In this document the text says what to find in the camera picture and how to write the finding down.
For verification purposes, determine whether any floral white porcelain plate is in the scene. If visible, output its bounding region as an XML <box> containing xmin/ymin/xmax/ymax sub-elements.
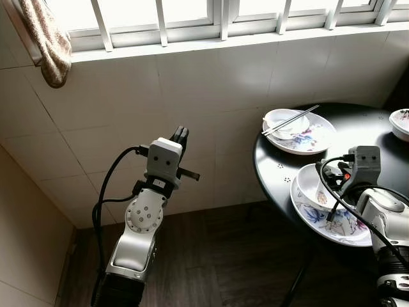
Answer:
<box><xmin>262</xmin><ymin>110</ymin><xmax>337</xmax><ymax>155</ymax></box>
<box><xmin>291</xmin><ymin>163</ymin><xmax>378</xmax><ymax>248</ymax></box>

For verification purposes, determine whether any black round table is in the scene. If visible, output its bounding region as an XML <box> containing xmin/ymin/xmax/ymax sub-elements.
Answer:
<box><xmin>254</xmin><ymin>102</ymin><xmax>409</xmax><ymax>307</ymax></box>

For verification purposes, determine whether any small white bowl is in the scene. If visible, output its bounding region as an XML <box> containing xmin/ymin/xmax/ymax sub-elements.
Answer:
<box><xmin>263</xmin><ymin>109</ymin><xmax>311</xmax><ymax>140</ymax></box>

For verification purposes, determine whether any silver metal chopstick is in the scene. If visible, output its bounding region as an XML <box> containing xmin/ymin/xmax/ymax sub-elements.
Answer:
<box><xmin>263</xmin><ymin>107</ymin><xmax>321</xmax><ymax>138</ymax></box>
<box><xmin>261</xmin><ymin>104</ymin><xmax>319</xmax><ymax>134</ymax></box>

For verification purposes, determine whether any floral white porcelain bowl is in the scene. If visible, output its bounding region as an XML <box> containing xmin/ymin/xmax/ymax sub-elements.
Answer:
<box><xmin>389</xmin><ymin>109</ymin><xmax>409</xmax><ymax>141</ymax></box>

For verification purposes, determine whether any beige patterned curtain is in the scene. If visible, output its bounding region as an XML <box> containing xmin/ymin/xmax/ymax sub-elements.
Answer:
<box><xmin>18</xmin><ymin>0</ymin><xmax>72</xmax><ymax>89</ymax></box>

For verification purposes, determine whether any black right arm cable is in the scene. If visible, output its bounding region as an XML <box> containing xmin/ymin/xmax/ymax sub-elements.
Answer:
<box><xmin>316</xmin><ymin>153</ymin><xmax>409</xmax><ymax>269</ymax></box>

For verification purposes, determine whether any light grey left wrist camera mount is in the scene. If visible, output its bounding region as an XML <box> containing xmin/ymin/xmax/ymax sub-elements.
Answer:
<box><xmin>146</xmin><ymin>138</ymin><xmax>185</xmax><ymax>186</ymax></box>

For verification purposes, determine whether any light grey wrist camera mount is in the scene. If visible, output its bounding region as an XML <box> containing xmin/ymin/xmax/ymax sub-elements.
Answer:
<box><xmin>146</xmin><ymin>138</ymin><xmax>185</xmax><ymax>186</ymax></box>
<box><xmin>348</xmin><ymin>146</ymin><xmax>383</xmax><ymax>189</ymax></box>

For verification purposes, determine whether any light grey right wrist camera mount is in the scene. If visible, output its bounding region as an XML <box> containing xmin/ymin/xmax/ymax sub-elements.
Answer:
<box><xmin>348</xmin><ymin>146</ymin><xmax>383</xmax><ymax>189</ymax></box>

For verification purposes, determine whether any white window frame with bars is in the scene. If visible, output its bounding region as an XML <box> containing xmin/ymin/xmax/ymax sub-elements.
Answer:
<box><xmin>42</xmin><ymin>0</ymin><xmax>409</xmax><ymax>63</ymax></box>

